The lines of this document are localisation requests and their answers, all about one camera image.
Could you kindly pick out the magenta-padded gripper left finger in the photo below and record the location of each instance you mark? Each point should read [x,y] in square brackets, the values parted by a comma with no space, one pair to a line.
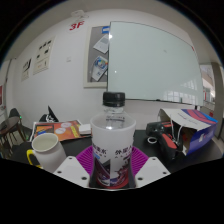
[86,160]

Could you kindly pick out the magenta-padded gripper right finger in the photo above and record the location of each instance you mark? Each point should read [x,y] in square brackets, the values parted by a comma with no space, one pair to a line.
[138,160]

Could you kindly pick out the clear labelled water bottle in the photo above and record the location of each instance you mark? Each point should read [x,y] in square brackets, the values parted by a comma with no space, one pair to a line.
[113,136]

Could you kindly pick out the small white tape roll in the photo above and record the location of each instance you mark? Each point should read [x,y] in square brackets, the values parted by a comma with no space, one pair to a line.
[148,140]

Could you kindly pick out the small flat white box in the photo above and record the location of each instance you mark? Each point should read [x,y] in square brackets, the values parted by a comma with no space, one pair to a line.
[85,129]

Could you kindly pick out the colourful orange booklet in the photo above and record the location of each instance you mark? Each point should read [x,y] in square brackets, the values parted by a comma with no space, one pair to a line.
[56,130]

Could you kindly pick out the black chair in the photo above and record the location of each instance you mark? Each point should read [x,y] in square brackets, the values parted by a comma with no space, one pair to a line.
[49,116]

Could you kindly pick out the blue and white paper bag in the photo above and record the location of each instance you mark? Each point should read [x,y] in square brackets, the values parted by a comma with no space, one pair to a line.
[196,130]

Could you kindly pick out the round brown wooden stool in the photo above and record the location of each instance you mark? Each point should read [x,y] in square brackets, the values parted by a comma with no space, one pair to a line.
[7,125]

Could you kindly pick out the large white whiteboard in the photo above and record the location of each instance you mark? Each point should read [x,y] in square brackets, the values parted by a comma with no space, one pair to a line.
[153,63]

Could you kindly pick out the red floor number sign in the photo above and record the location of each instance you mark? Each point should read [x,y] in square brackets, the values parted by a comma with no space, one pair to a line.
[76,25]

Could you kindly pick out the white ceiling device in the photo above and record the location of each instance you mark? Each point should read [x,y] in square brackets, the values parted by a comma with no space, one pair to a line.
[79,14]

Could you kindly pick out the white wall switch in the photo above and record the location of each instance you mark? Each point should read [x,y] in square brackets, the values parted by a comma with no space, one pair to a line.
[68,59]

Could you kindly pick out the small white wall poster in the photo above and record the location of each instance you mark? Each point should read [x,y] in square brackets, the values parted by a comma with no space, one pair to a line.
[26,69]

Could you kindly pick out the large white wall poster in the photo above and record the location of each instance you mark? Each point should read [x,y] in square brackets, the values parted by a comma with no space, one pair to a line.
[43,55]

